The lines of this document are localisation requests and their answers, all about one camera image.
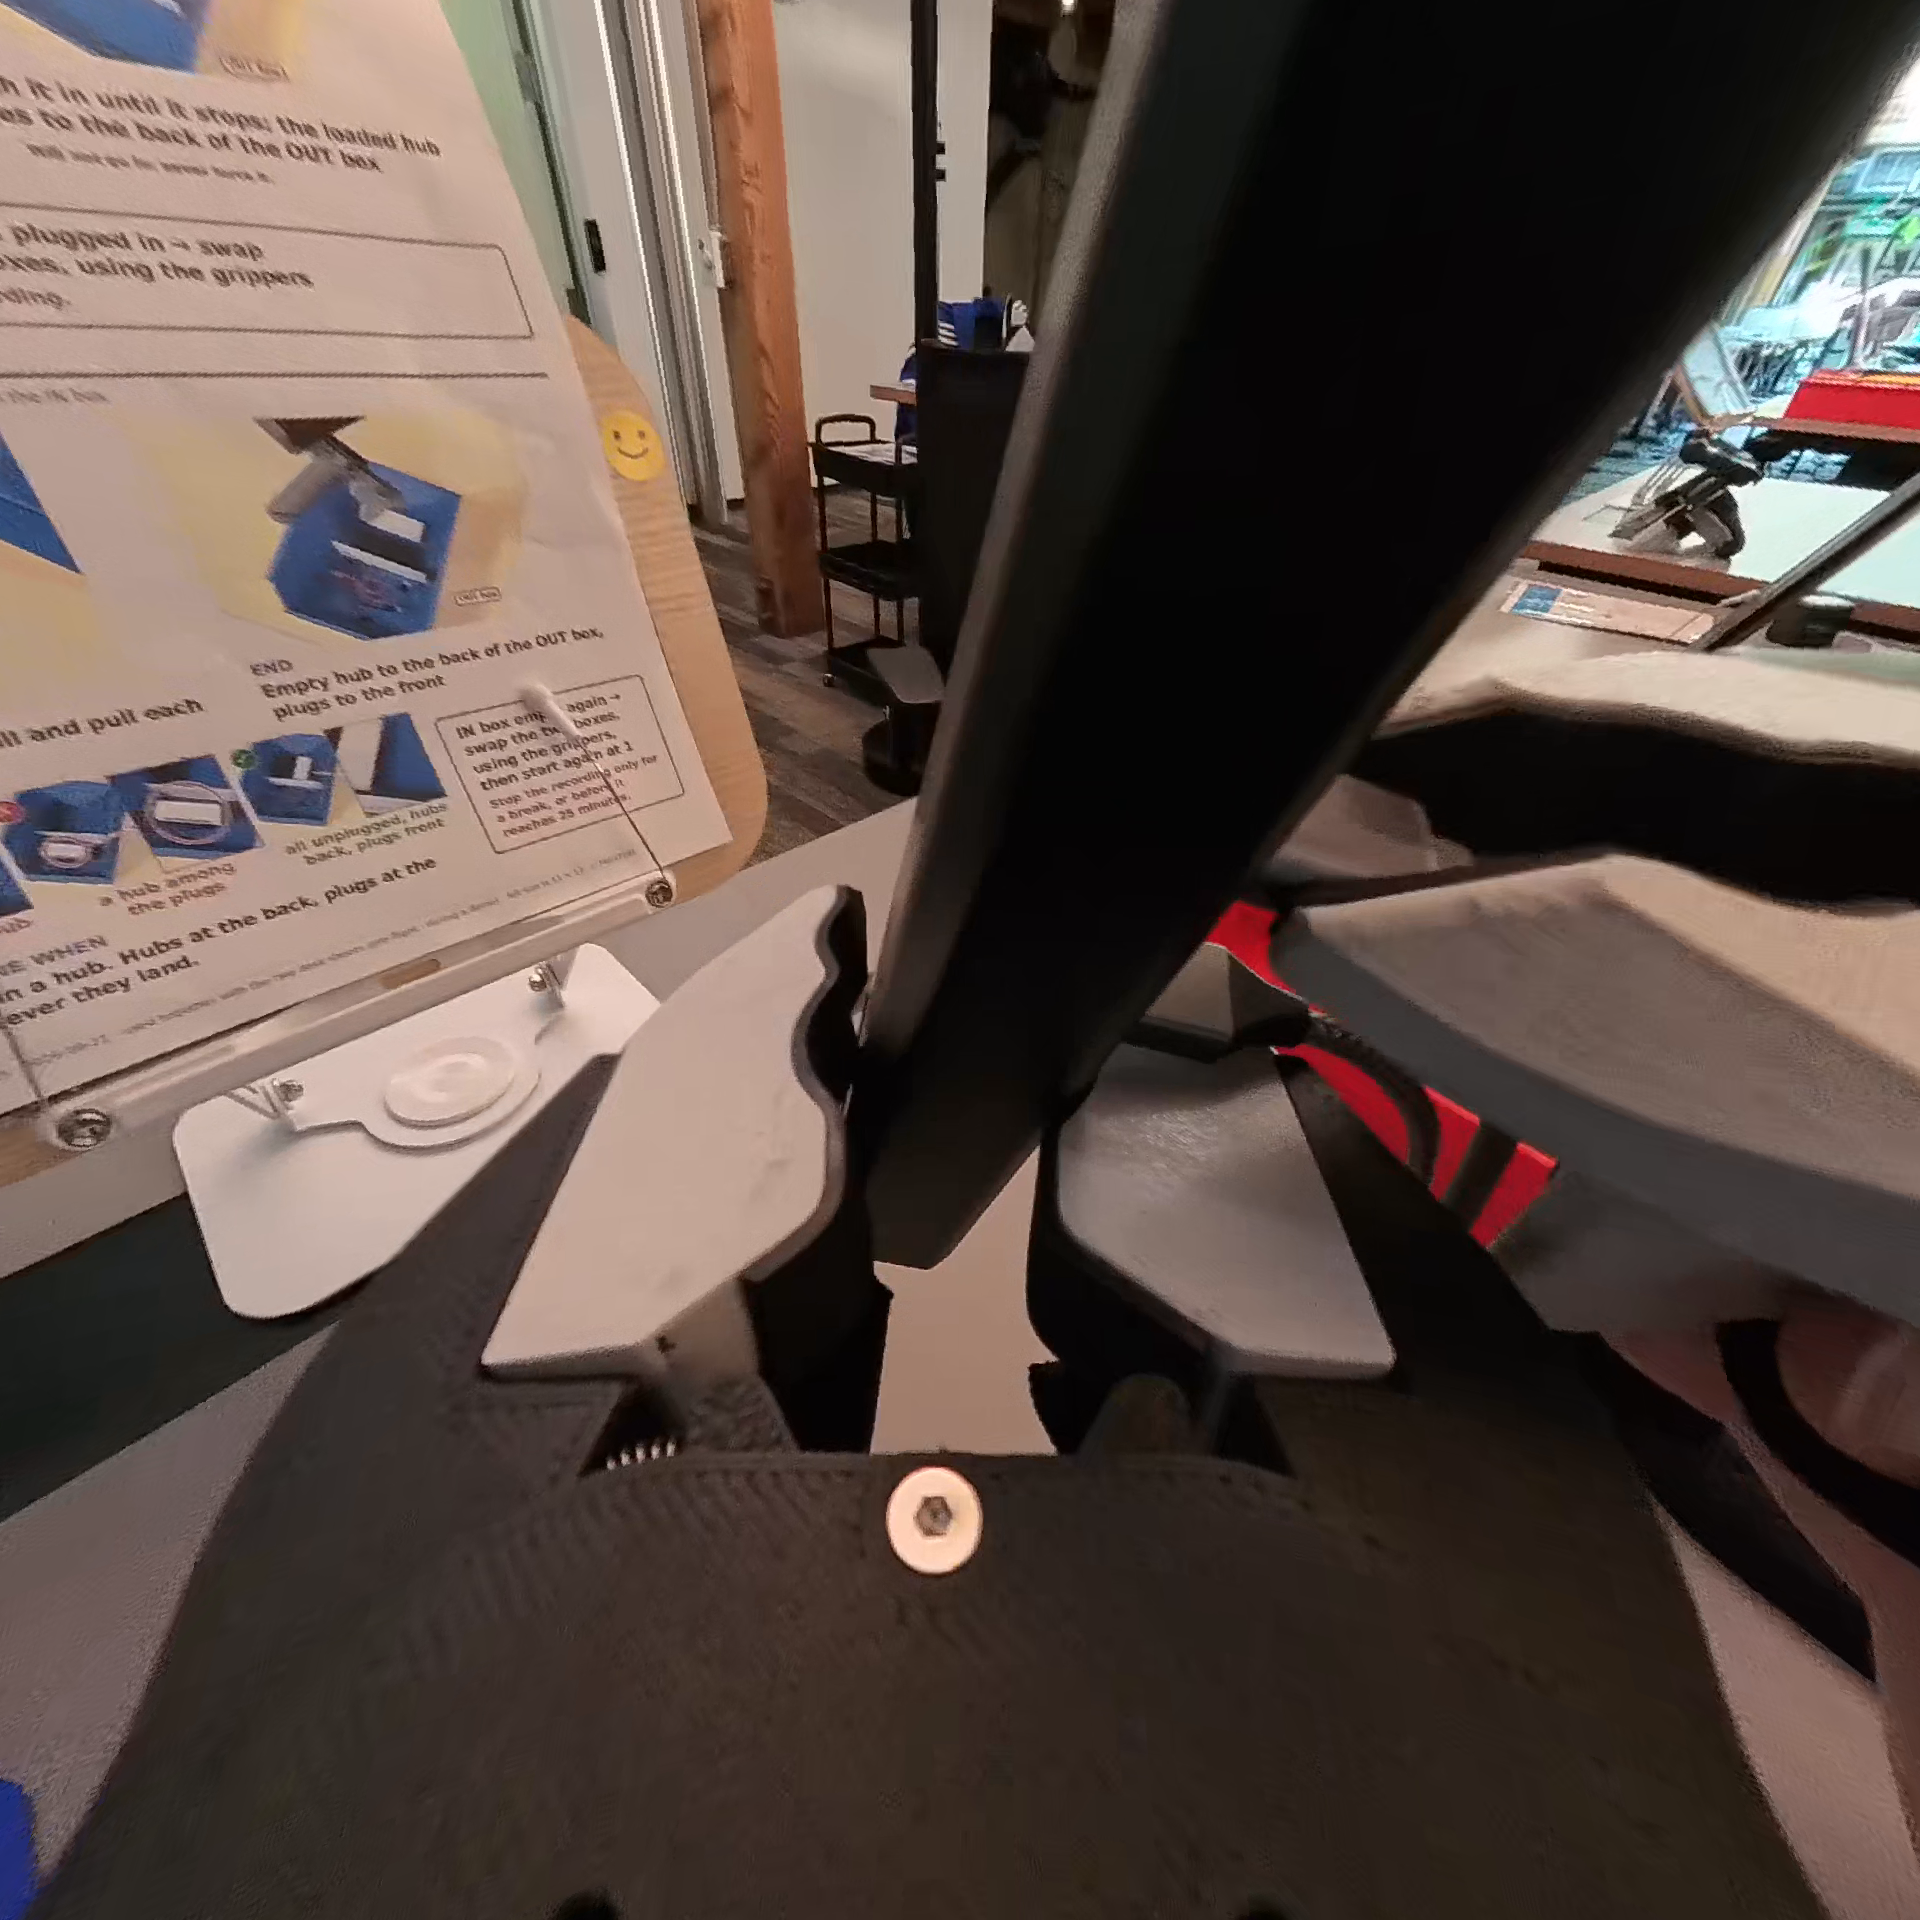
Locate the black usb hub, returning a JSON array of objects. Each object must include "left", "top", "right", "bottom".
[{"left": 852, "top": 0, "right": 1920, "bottom": 1274}]

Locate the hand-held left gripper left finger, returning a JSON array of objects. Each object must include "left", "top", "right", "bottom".
[{"left": 481, "top": 884, "right": 894, "bottom": 1453}]

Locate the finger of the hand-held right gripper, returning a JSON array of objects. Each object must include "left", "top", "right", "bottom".
[
  {"left": 1369, "top": 649, "right": 1920, "bottom": 762},
  {"left": 1270, "top": 853, "right": 1920, "bottom": 1325}
]

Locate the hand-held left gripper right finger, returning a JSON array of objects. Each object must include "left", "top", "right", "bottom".
[{"left": 1024, "top": 1050, "right": 1401, "bottom": 1469}]

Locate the person's right hand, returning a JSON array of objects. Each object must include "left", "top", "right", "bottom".
[{"left": 1616, "top": 1306, "right": 1920, "bottom": 1517}]

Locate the wooden backing board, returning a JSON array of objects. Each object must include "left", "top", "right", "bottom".
[{"left": 0, "top": 310, "right": 772, "bottom": 1186}]

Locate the black utility cart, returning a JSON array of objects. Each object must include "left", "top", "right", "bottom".
[{"left": 810, "top": 411, "right": 927, "bottom": 694}]

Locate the red plastic bin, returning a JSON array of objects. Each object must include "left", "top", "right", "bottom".
[{"left": 1204, "top": 895, "right": 1558, "bottom": 1252}]

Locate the white stand base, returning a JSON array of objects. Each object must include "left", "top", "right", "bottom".
[{"left": 0, "top": 883, "right": 681, "bottom": 1325}]

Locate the black desk mat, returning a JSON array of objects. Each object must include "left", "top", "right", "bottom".
[{"left": 0, "top": 1182, "right": 351, "bottom": 1521}]

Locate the printed instruction sheet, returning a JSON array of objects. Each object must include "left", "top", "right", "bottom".
[{"left": 0, "top": 0, "right": 736, "bottom": 1115}]

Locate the wooden pillar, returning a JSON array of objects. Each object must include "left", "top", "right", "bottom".
[{"left": 695, "top": 0, "right": 830, "bottom": 642}]

